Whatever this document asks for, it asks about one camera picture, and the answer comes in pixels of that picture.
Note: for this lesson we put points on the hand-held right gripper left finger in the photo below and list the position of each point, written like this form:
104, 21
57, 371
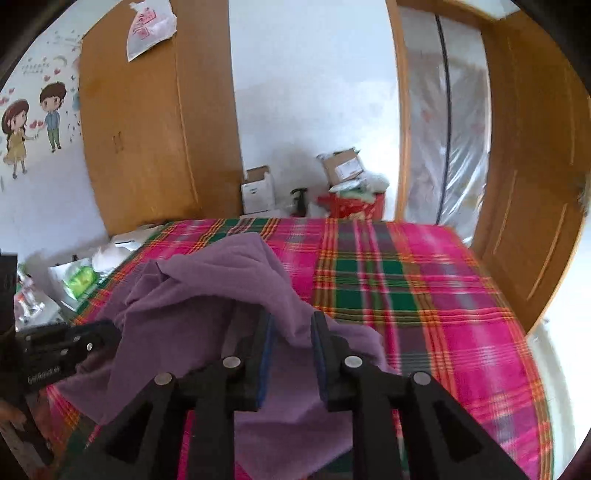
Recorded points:
265, 360

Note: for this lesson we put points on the brown cardboard box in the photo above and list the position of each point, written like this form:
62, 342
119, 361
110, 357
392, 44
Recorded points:
344, 168

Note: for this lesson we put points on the heap of white bags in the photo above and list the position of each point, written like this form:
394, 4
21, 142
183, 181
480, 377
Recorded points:
115, 251

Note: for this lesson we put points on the pile of white green packets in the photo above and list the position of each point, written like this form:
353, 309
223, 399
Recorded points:
364, 184

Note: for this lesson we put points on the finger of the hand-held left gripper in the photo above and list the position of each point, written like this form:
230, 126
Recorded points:
92, 339

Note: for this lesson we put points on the red box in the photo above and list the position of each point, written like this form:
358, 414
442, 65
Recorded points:
351, 205

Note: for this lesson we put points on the cartoon figures wall sticker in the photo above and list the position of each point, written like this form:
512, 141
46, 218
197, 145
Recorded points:
51, 115

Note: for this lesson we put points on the clear plastic sheet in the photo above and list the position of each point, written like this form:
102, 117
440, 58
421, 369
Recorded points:
466, 138

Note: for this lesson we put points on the wooden wardrobe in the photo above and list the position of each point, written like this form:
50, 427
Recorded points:
152, 138

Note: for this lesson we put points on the wooden door frame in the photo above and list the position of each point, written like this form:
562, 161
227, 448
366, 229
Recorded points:
400, 115

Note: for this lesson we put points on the green packet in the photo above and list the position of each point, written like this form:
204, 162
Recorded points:
81, 279

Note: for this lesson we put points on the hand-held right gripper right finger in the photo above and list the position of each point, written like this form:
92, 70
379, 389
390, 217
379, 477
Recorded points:
317, 364

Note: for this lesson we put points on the pink green plaid bed sheet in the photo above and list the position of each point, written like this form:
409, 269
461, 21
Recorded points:
438, 300

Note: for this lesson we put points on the wooden door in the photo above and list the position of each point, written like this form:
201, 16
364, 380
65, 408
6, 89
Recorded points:
531, 161

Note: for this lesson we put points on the white cardboard box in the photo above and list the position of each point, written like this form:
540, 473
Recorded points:
256, 194

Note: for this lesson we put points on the purple fleece garment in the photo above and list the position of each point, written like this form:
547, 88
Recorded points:
207, 286

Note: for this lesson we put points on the black spray bottle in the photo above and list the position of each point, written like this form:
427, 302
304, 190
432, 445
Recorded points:
299, 203

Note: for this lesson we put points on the white red printed plastic bag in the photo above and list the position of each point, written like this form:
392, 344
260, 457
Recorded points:
150, 27

